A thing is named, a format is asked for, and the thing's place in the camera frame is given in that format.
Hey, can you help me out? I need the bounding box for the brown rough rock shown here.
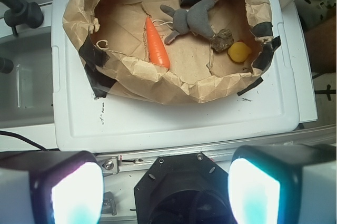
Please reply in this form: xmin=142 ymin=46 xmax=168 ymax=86
xmin=210 ymin=28 xmax=234 ymax=53

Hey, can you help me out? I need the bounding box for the white plastic bin lid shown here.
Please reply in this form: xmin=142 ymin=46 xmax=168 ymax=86
xmin=51 ymin=0 xmax=300 ymax=152

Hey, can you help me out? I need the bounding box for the black clamp knob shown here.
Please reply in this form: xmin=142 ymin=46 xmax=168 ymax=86
xmin=1 ymin=0 xmax=44 ymax=37

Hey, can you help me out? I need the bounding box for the grey plush rabbit toy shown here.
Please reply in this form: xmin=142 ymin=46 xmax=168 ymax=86
xmin=160 ymin=0 xmax=219 ymax=45

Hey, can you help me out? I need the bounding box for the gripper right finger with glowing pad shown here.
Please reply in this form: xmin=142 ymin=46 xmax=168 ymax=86
xmin=228 ymin=144 xmax=336 ymax=223

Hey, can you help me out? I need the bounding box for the orange plastic carrot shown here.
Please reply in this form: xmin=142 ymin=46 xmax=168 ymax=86
xmin=145 ymin=17 xmax=170 ymax=69

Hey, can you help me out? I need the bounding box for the clear plastic container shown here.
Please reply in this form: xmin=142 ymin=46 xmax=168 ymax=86
xmin=1 ymin=33 xmax=54 ymax=129

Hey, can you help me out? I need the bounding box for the crumpled brown paper bag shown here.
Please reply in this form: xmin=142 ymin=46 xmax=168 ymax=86
xmin=63 ymin=0 xmax=280 ymax=104

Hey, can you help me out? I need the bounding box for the yellow rubber duck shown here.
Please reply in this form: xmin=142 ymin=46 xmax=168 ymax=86
xmin=227 ymin=41 xmax=252 ymax=63

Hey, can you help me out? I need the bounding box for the black octagonal mount plate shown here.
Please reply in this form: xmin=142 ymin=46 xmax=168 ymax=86
xmin=134 ymin=153 xmax=236 ymax=223

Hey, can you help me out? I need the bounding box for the aluminium extrusion rail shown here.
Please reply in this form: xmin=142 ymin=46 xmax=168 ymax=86
xmin=95 ymin=124 xmax=336 ymax=176

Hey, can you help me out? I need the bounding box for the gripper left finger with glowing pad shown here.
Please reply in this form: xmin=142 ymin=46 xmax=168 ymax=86
xmin=1 ymin=151 xmax=104 ymax=223

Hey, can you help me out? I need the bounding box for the black cable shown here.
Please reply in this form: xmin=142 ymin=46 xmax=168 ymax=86
xmin=0 ymin=130 xmax=48 ymax=152

